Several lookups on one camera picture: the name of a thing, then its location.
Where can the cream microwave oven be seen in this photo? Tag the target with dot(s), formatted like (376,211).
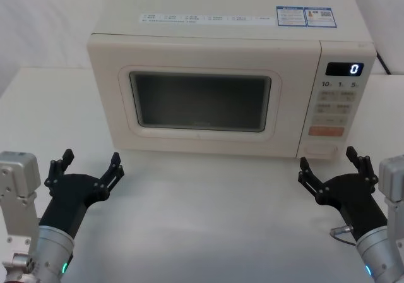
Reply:
(202,55)

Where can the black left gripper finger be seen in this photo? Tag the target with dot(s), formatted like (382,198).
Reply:
(110,174)
(58,169)

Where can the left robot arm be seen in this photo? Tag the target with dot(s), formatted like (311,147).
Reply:
(23,220)

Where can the white curtain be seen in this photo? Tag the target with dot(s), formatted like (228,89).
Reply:
(41,21)

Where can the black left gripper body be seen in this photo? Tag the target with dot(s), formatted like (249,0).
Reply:
(67,201)

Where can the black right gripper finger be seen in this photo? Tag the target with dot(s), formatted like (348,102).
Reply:
(363,166)
(312,178)

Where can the white table cloth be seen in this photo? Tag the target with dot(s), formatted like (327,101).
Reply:
(202,220)

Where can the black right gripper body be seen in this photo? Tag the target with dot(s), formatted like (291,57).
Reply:
(353,201)

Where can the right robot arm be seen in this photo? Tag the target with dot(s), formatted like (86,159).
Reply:
(386,232)

